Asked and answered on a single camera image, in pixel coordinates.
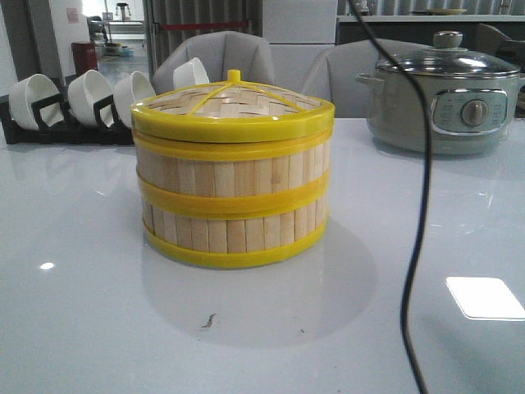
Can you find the bamboo steamer basket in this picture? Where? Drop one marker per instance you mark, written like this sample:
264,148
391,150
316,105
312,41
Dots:
232,181
235,243

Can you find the bamboo steamer lid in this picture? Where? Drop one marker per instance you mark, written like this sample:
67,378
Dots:
232,111

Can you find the grey armchair right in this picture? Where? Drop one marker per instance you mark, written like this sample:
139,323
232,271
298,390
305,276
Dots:
332,77

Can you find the grey armchair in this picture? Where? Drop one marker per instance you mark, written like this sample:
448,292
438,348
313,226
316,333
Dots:
219,52
332,77

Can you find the white bowl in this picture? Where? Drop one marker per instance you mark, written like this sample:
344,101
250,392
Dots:
190,73
83,92
24,93
129,90

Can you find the grey armchair left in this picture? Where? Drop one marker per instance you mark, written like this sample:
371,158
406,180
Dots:
219,52

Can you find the white cabinet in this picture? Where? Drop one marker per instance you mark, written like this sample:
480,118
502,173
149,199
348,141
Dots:
297,32

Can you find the red barrier belt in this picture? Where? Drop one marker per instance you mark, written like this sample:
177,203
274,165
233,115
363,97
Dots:
225,25

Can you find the black dish rack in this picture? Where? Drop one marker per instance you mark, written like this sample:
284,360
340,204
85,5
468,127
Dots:
108,128

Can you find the grey-green electric cooker pot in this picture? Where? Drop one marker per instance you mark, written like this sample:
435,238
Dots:
467,115

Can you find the red trash bin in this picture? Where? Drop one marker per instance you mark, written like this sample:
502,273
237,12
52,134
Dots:
84,56

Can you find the dark grey counter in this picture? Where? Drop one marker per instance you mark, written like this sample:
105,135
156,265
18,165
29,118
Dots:
420,29

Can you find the glass cooker lid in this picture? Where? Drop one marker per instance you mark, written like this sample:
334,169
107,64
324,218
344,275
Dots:
446,58

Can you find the yellow plate on counter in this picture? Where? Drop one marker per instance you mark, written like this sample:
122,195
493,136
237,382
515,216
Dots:
446,11

